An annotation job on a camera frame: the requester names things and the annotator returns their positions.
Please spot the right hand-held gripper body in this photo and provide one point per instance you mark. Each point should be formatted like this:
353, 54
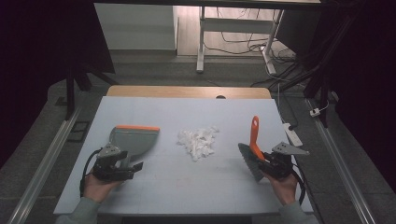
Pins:
280, 165

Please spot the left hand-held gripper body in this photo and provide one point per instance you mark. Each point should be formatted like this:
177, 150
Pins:
106, 168

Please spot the orange brush with grey bristles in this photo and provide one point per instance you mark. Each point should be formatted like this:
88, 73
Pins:
254, 146

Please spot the grey dustpan with orange edge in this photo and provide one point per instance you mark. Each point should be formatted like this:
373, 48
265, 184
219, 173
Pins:
134, 141

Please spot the pile of white paper scraps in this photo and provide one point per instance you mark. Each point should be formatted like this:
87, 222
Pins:
197, 142

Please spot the person's left hand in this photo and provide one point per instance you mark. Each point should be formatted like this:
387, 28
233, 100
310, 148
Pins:
98, 188

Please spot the person's right hand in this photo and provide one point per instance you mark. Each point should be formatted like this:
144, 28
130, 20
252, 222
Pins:
285, 188

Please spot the white power strip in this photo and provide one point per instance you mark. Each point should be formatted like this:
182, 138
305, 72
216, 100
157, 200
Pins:
292, 135

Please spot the white table cover sheet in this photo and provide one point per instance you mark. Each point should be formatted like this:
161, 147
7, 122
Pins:
186, 186

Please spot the small white adapter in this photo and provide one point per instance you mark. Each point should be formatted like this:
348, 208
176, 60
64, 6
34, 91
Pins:
315, 112

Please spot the wooden table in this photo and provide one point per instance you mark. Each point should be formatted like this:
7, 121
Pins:
174, 92

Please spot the black metal stand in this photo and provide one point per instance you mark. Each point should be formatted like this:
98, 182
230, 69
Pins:
323, 87
71, 90

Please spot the dark curtain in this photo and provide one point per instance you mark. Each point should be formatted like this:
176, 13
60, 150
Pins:
31, 62
370, 77

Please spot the aluminium rail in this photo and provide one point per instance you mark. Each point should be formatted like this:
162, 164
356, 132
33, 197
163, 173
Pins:
342, 168
46, 161

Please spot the white desk frame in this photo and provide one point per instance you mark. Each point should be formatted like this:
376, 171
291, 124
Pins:
200, 40

